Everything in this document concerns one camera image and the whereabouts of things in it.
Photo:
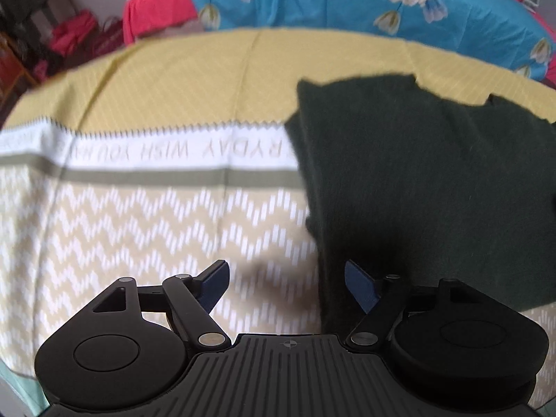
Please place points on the dark red bag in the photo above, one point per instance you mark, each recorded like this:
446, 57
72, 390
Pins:
110, 37

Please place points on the dark furniture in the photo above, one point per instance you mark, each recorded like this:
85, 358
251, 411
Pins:
26, 0

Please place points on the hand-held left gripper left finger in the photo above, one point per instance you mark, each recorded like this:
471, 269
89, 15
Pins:
215, 284

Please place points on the yellow zigzag patterned bed sheet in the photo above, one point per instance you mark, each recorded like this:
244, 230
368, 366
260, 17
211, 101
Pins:
130, 208

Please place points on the dark green sweater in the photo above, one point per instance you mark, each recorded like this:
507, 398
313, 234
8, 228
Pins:
412, 173

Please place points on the pink clothes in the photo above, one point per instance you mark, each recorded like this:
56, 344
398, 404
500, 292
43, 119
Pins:
71, 30

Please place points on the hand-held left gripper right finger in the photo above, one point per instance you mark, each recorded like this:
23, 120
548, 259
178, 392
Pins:
360, 286

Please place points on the blue floral red-edged quilt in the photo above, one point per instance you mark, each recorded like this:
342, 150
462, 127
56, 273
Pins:
325, 0

